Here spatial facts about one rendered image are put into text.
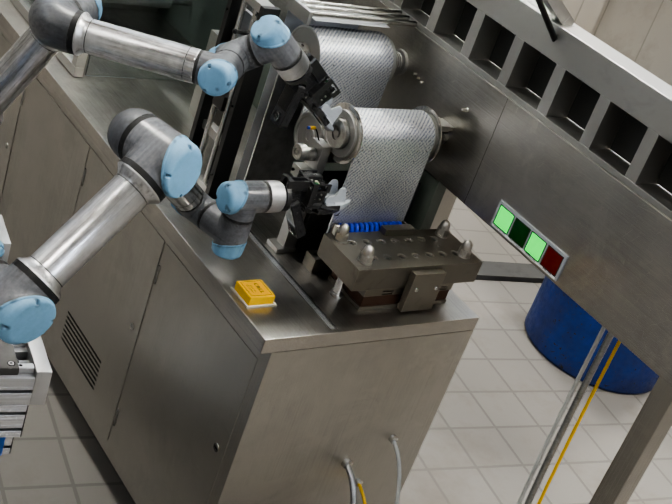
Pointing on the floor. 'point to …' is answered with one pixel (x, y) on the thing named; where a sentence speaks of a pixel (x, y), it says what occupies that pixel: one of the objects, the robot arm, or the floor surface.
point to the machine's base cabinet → (203, 354)
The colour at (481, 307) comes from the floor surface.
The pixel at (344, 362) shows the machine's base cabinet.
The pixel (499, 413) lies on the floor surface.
